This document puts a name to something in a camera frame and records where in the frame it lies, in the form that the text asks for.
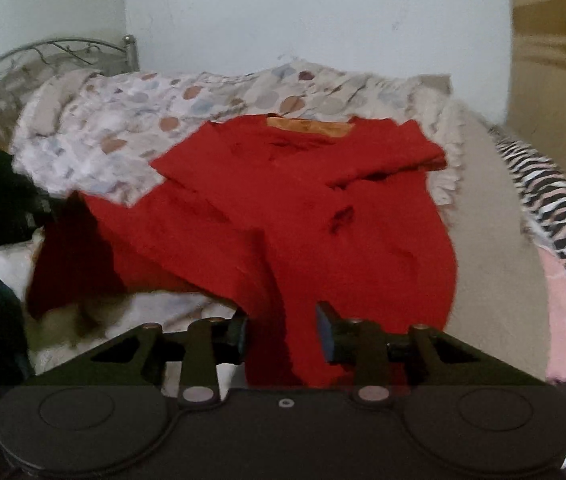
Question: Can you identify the red garment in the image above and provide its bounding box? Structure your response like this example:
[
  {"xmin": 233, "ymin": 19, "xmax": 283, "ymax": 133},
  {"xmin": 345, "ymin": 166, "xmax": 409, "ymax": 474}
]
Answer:
[{"xmin": 26, "ymin": 116, "xmax": 458, "ymax": 388}]

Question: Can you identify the dotted patterned bed cover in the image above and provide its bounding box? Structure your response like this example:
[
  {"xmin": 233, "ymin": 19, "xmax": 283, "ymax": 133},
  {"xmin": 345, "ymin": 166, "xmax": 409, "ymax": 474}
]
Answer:
[{"xmin": 0, "ymin": 61, "xmax": 550, "ymax": 377}]

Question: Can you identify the metal bed headboard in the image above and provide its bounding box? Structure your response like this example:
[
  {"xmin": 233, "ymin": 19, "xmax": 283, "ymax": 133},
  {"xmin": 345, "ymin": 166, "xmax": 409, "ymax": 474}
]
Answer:
[{"xmin": 0, "ymin": 35, "xmax": 139, "ymax": 107}]

